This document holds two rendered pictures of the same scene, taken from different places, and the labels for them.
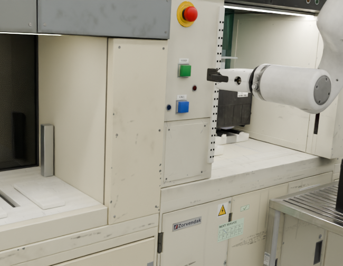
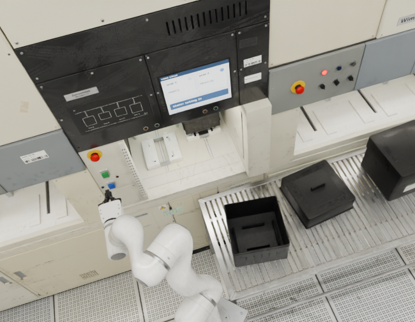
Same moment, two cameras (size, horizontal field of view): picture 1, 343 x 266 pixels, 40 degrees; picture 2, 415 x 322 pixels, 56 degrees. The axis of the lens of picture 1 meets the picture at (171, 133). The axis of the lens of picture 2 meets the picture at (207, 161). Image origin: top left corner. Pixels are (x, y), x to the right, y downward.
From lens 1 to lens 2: 1.83 m
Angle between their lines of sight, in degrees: 49
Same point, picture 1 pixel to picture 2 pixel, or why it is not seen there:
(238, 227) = (178, 209)
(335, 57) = not seen: hidden behind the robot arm
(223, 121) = (193, 130)
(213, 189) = (152, 203)
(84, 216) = (72, 226)
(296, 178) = (225, 183)
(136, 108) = (81, 194)
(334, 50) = not seen: hidden behind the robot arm
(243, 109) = (211, 119)
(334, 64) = not seen: hidden behind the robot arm
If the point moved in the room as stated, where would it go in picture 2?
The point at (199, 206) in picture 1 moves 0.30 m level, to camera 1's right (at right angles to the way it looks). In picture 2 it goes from (143, 209) to (191, 227)
